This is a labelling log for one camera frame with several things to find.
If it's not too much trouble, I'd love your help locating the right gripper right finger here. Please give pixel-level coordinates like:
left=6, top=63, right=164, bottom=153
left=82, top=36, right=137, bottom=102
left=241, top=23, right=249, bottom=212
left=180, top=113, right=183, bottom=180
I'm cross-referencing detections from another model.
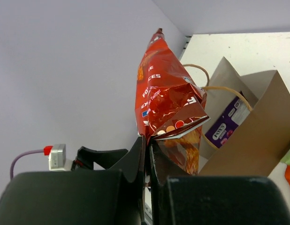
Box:
left=149, top=142, right=290, bottom=225

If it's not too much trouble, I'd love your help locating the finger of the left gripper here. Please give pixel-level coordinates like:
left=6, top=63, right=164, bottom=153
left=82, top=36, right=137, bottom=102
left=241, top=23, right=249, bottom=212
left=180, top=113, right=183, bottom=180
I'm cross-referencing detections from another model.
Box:
left=73, top=146, right=129, bottom=170

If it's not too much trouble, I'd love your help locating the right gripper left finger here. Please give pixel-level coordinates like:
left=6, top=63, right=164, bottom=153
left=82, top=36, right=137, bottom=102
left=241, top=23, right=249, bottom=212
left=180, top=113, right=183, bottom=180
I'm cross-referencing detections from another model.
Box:
left=0, top=136, right=146, bottom=225

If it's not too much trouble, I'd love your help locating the purple Fox's candy bag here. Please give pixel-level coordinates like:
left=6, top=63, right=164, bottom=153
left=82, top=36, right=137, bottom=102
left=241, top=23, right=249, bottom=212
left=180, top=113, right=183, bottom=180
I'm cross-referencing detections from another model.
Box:
left=204, top=97, right=250, bottom=149

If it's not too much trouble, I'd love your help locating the red Doritos chip bag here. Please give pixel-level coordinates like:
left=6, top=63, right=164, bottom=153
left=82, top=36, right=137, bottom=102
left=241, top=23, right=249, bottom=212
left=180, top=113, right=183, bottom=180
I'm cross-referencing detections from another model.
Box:
left=135, top=28, right=210, bottom=175

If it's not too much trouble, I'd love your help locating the brown paper bag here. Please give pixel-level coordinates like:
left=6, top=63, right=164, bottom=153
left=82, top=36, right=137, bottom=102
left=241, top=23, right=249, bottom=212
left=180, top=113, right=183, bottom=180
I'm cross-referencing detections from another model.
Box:
left=199, top=58, right=290, bottom=176

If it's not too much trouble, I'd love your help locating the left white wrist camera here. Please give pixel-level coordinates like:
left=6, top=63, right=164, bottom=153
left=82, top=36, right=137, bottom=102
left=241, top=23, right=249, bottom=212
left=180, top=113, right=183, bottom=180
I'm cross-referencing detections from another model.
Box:
left=48, top=144, right=73, bottom=171

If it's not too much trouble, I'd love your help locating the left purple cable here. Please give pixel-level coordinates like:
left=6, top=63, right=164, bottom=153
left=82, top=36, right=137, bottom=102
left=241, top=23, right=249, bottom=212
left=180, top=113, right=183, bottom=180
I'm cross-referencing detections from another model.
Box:
left=10, top=149, right=46, bottom=180

